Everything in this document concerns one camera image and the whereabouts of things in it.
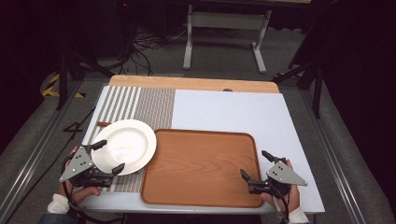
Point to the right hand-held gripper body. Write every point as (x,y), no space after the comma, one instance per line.
(284,175)

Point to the brown wooden tray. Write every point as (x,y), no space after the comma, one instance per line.
(199,168)

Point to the black tripod stand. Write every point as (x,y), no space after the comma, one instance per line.
(63,77)
(317,84)

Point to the white round plate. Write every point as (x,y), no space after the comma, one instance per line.
(130,143)

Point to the person's right hand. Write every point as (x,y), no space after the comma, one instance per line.
(292,199)

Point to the person's left hand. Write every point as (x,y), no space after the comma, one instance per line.
(82,193)

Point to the thin brown stick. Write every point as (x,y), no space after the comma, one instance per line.
(103,123)

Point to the white board mat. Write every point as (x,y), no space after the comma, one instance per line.
(233,112)

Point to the white metal desk frame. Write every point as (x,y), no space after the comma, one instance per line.
(229,21)

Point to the aluminium floor rail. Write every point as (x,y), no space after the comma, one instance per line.
(34,155)
(336,161)

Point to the grey striped woven placemat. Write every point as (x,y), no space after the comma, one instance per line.
(155,105)

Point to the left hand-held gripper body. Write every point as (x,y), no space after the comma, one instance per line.
(77,163)

